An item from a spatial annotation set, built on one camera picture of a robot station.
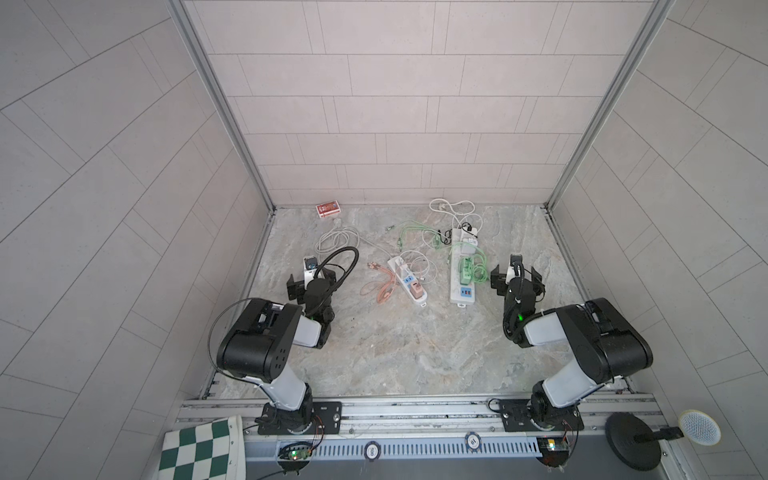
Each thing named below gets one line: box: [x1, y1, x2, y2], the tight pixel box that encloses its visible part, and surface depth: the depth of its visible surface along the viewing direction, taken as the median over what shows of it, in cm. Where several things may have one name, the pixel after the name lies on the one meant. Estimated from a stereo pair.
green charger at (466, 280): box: [460, 268, 472, 285], surface depth 92 cm
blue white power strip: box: [387, 256, 428, 308], surface depth 92 cm
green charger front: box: [462, 257, 473, 278], surface depth 95 cm
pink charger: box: [409, 282, 423, 299], surface depth 89 cm
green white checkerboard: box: [158, 415, 247, 480], surface depth 67 cm
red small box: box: [315, 200, 342, 218], surface depth 117 cm
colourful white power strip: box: [450, 228, 477, 307], surface depth 93 cm
